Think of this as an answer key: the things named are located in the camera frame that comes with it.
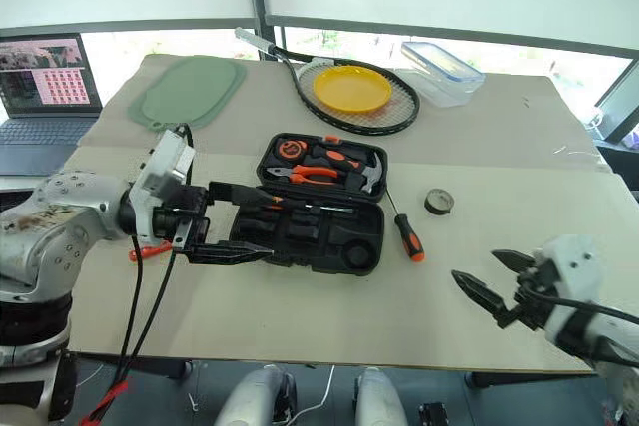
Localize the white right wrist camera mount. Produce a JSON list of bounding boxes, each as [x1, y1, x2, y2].
[[530, 234, 601, 347]]

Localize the dark table foot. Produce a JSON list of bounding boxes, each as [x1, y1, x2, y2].
[[463, 370, 596, 389], [130, 357, 195, 381]]

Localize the red tape strip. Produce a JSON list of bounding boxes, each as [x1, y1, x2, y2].
[[79, 379, 130, 425]]

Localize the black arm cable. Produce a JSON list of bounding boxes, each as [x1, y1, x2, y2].
[[113, 122, 196, 390], [537, 289, 639, 370]]

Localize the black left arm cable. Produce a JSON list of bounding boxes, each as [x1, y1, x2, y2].
[[113, 122, 196, 390]]

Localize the yellow plastic plate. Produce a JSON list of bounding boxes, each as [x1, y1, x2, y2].
[[313, 64, 394, 115]]

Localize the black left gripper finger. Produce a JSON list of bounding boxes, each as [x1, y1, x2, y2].
[[208, 181, 307, 211], [186, 240, 276, 265]]

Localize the beige cardboard sheet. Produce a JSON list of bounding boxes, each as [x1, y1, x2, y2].
[[63, 146, 639, 376], [73, 53, 614, 177]]

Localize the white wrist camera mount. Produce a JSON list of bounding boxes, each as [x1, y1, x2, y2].
[[130, 129, 197, 243], [530, 234, 601, 347]]

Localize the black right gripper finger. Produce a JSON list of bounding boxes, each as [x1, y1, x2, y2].
[[450, 269, 519, 329], [490, 248, 538, 277]]

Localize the orange black handled screwdriver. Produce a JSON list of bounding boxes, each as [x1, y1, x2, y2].
[[385, 188, 428, 263], [249, 191, 356, 213]]

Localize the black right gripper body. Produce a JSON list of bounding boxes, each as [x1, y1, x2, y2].
[[512, 259, 557, 332]]

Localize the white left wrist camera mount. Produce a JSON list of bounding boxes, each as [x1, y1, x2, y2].
[[130, 129, 197, 243]]

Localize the white hanging string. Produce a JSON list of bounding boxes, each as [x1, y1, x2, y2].
[[298, 364, 336, 422]]

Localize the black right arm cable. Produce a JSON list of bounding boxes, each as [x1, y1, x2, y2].
[[537, 289, 639, 370]]

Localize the orange handled pliers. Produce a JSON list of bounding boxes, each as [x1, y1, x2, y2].
[[265, 163, 341, 187]]

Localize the black plastic tool case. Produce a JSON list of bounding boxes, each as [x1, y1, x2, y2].
[[227, 132, 391, 276]]

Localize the black tennis racket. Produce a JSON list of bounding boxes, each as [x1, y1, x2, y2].
[[234, 26, 421, 138]]

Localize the black electrical tape roll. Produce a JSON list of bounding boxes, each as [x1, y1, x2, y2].
[[423, 187, 456, 215]]

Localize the silver rounded robot leg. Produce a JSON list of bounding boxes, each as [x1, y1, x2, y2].
[[213, 364, 297, 426], [353, 366, 409, 426]]

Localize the dark laptop with lit screen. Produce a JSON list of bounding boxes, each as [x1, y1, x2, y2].
[[0, 32, 104, 179]]

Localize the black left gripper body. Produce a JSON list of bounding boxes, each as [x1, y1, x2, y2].
[[151, 184, 215, 255]]

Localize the orange black tape measure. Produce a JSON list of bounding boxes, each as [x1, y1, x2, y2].
[[275, 138, 312, 162]]

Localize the orange utility knife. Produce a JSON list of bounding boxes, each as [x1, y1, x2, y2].
[[128, 239, 174, 263]]

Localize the green silicone mat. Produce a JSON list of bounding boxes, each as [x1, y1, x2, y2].
[[126, 55, 248, 132]]

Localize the claw hammer orange black handle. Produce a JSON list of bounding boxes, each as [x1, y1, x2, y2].
[[310, 140, 387, 195]]

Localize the clear container with blue lid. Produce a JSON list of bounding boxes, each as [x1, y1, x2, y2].
[[399, 40, 487, 109]]

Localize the small black box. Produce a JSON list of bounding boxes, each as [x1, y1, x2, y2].
[[417, 401, 449, 426]]

